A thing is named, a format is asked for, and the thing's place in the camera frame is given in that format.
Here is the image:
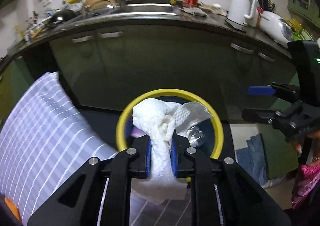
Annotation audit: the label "clear plastic water bottle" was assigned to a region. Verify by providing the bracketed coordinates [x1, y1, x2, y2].
[187, 126, 206, 148]

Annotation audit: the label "white paper towel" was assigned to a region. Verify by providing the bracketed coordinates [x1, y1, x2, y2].
[131, 98, 212, 205]

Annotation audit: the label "yellow rimmed black trash bin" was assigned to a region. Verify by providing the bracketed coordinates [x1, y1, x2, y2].
[116, 89, 224, 182]

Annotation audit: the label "green kitchen cabinets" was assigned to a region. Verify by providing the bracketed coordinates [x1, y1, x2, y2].
[0, 25, 301, 179]

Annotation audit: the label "person's right hand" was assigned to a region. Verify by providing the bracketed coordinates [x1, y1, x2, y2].
[291, 130, 320, 166]

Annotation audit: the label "blue cloth on floor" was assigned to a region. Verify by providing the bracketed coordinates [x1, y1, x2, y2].
[235, 134, 267, 186]

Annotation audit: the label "white rice cooker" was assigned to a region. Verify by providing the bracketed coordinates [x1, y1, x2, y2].
[259, 11, 292, 49]

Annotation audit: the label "white electric kettle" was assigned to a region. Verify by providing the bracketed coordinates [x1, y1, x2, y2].
[227, 0, 259, 27]

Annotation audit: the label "blue checkered tablecloth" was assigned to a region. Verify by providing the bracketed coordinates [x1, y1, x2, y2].
[1, 72, 116, 225]

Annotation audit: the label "black frying pan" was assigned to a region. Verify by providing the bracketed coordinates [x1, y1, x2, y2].
[48, 9, 78, 24]

